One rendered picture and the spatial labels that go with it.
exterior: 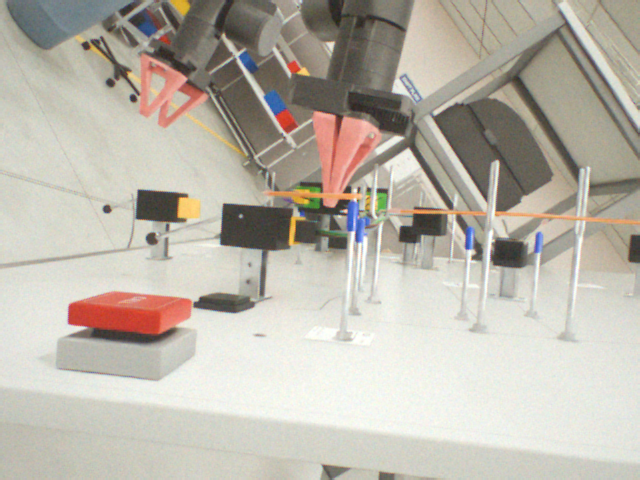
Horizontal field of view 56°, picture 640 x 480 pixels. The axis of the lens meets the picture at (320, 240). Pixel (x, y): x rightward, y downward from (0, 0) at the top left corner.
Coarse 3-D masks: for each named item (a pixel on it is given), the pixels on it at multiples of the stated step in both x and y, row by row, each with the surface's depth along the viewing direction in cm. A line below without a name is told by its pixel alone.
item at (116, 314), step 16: (80, 304) 31; (96, 304) 31; (112, 304) 31; (128, 304) 32; (144, 304) 32; (160, 304) 32; (176, 304) 33; (80, 320) 31; (96, 320) 31; (112, 320) 31; (128, 320) 31; (144, 320) 30; (160, 320) 31; (176, 320) 33; (96, 336) 32; (112, 336) 32; (128, 336) 32; (144, 336) 32
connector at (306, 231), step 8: (280, 224) 56; (288, 224) 55; (296, 224) 55; (304, 224) 55; (312, 224) 55; (320, 224) 57; (280, 232) 56; (288, 232) 56; (296, 232) 55; (304, 232) 55; (312, 232) 55; (288, 240) 56; (296, 240) 55; (304, 240) 55; (312, 240) 55
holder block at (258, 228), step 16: (224, 208) 57; (240, 208) 56; (256, 208) 56; (272, 208) 55; (288, 208) 57; (224, 224) 57; (240, 224) 56; (256, 224) 56; (272, 224) 55; (224, 240) 57; (240, 240) 56; (256, 240) 56; (272, 240) 55
